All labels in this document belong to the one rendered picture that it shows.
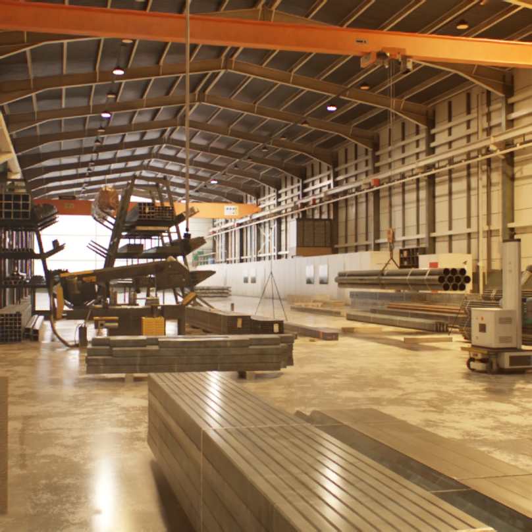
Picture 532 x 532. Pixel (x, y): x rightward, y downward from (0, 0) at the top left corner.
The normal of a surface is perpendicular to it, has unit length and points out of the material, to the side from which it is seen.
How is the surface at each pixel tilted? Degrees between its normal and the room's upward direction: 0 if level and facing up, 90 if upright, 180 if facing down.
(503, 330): 90
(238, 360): 90
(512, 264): 90
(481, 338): 90
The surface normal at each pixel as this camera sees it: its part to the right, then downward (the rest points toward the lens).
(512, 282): -0.95, 0.00
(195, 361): 0.16, -0.02
